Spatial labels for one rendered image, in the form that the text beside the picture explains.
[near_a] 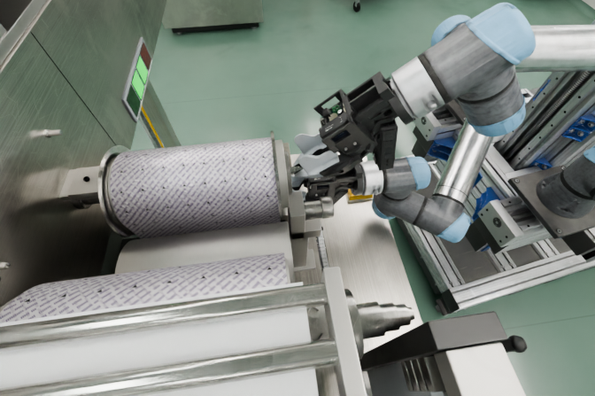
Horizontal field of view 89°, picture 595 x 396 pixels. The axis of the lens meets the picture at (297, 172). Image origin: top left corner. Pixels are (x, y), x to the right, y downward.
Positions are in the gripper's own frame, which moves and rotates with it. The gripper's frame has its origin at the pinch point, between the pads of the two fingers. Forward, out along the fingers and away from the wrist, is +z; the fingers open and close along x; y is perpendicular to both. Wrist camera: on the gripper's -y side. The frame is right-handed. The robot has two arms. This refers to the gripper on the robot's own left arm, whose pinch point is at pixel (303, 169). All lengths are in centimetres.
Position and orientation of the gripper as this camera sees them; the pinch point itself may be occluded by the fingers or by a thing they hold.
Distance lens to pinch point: 53.5
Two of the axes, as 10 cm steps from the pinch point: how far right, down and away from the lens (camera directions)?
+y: -6.4, -3.7, -6.7
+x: 1.4, 8.1, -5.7
